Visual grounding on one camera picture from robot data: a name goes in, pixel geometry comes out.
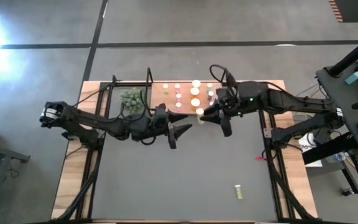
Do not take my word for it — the wooden shelf with black legs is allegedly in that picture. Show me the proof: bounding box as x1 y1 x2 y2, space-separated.
144 67 234 118

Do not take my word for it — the green potted plant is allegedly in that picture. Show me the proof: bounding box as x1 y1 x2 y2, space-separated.
119 88 147 116

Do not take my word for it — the teal box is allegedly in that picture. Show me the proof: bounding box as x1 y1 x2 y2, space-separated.
345 71 358 85

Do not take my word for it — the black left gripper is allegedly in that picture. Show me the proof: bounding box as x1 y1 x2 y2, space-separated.
147 111 194 151

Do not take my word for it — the white paper sheet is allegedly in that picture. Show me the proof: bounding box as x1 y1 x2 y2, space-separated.
298 133 323 168

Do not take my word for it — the black metal station frame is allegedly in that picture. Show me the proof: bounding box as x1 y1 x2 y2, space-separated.
54 73 316 223

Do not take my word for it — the clear water bottle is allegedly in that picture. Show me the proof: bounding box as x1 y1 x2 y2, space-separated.
325 151 347 164

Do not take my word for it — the grey side desk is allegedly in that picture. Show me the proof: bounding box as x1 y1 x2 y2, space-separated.
301 57 358 203

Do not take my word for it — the grey table mat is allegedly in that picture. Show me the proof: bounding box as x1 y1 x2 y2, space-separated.
91 83 278 222

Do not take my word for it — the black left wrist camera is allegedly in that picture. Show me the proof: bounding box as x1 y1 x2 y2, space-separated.
153 103 169 128

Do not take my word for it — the black pole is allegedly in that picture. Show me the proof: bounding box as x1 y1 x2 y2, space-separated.
327 30 358 77

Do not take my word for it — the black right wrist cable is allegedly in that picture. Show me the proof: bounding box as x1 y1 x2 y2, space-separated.
209 64 239 94

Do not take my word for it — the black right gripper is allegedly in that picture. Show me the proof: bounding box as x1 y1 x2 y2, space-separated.
199 88 246 138

